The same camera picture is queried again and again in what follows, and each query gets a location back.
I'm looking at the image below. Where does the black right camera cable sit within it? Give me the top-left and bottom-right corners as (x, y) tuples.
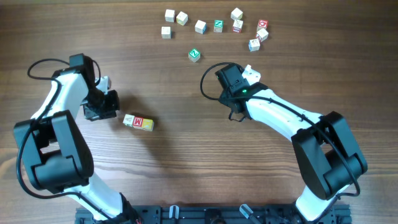
(200, 62), (361, 223)

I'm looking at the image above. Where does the red sided wooden block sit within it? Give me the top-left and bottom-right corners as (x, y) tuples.
(256, 28), (269, 42)

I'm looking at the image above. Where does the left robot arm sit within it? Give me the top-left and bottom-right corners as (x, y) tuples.
(14, 54), (143, 223)

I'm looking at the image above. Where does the red M wooden block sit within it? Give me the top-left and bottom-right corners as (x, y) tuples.
(132, 116), (144, 129)

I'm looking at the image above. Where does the green N wooden block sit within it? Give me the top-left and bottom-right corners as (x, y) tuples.
(213, 20), (223, 33)

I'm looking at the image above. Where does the red O wooden block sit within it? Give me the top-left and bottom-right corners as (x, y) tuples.
(257, 19), (269, 31)

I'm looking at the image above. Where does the wooden block left lower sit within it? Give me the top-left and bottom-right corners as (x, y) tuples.
(161, 27), (172, 39)

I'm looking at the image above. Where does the plain wooden block far left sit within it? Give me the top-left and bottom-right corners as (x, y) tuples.
(165, 9), (175, 22)

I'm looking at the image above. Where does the green Z wooden block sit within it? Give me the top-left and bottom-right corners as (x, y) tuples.
(188, 48), (201, 62)

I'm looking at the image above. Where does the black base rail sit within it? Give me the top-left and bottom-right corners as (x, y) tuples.
(75, 204), (353, 224)

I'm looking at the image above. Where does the blue sided wooden block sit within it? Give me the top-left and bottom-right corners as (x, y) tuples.
(248, 39), (261, 52)

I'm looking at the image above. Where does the red edged picture block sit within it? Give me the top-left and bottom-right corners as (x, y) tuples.
(233, 19), (243, 33)

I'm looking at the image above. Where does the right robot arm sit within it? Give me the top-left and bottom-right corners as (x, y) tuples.
(215, 62), (368, 223)

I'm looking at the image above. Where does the plain wooden block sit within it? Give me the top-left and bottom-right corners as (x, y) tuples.
(165, 9), (175, 22)
(231, 7), (243, 21)

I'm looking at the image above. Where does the yellow K wooden block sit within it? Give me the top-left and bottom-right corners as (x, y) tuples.
(141, 118), (154, 131)

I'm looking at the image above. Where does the yellow edged wooden block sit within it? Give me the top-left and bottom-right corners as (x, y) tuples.
(176, 11), (188, 26)

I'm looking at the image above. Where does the plain wooden block top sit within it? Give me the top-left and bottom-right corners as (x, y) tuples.
(231, 7), (243, 21)

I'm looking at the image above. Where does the teal picture wooden block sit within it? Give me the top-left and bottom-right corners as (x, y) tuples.
(123, 114), (135, 127)

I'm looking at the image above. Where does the blue edged wooden block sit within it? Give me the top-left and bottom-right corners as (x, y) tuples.
(195, 20), (207, 34)

